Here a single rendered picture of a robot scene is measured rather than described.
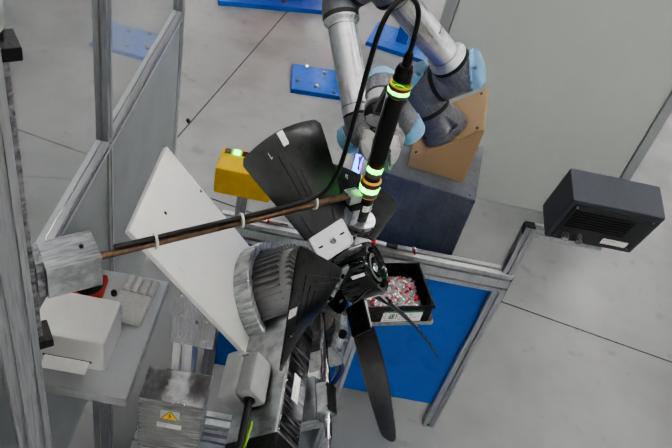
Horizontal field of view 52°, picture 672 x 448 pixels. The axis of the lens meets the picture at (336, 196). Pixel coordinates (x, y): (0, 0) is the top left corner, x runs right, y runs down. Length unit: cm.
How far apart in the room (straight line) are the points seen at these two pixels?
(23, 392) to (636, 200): 154
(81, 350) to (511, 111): 247
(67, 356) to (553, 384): 209
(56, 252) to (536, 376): 231
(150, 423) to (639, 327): 248
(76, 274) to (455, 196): 126
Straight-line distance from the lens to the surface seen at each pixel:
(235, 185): 194
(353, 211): 149
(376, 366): 149
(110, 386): 171
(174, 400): 171
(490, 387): 302
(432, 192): 216
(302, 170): 147
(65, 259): 124
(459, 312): 232
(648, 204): 205
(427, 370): 256
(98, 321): 168
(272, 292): 151
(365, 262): 147
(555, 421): 306
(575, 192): 195
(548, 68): 345
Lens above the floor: 229
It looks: 40 degrees down
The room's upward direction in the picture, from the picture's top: 15 degrees clockwise
